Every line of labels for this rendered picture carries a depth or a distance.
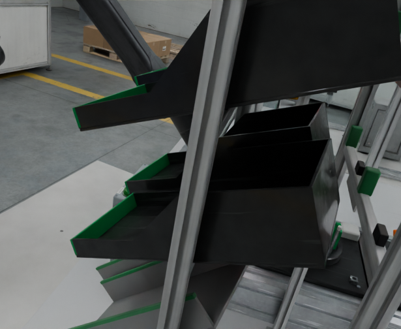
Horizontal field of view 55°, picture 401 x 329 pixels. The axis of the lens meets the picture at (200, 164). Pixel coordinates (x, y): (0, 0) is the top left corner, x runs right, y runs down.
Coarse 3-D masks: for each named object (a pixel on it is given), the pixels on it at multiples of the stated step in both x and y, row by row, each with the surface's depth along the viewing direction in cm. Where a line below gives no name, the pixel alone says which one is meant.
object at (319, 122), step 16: (256, 112) 58; (272, 112) 57; (288, 112) 56; (304, 112) 55; (320, 112) 50; (240, 128) 60; (256, 128) 59; (272, 128) 58; (288, 128) 44; (304, 128) 43; (320, 128) 49; (224, 144) 48; (240, 144) 47; (256, 144) 46; (160, 160) 66; (176, 160) 67; (144, 176) 61; (160, 176) 62; (176, 176) 60; (128, 192) 57
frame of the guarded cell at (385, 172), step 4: (332, 124) 209; (336, 124) 208; (340, 124) 210; (332, 128) 210; (336, 128) 209; (340, 128) 209; (344, 128) 209; (380, 168) 162; (384, 168) 163; (388, 168) 164; (384, 172) 162; (388, 172) 162; (392, 172) 161; (396, 172) 162; (400, 172) 162; (384, 176) 163; (388, 176) 162; (392, 176) 162; (396, 176) 162; (400, 176) 161; (400, 180) 162
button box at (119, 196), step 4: (144, 164) 115; (140, 168) 113; (136, 172) 110; (120, 192) 100; (116, 196) 98; (120, 196) 98; (124, 196) 98; (116, 200) 98; (120, 200) 97; (116, 204) 98
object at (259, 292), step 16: (256, 272) 81; (272, 272) 82; (240, 288) 81; (256, 288) 80; (272, 288) 79; (304, 288) 80; (320, 288) 80; (240, 304) 83; (256, 304) 81; (272, 304) 80; (304, 304) 78; (320, 304) 77; (336, 304) 77; (352, 304) 78; (272, 320) 82; (288, 320) 81; (304, 320) 80; (320, 320) 79; (336, 320) 78; (400, 320) 76
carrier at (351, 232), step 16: (336, 224) 89; (336, 240) 87; (352, 240) 96; (336, 256) 86; (352, 256) 90; (288, 272) 82; (320, 272) 83; (336, 272) 84; (352, 272) 85; (336, 288) 80; (352, 288) 80
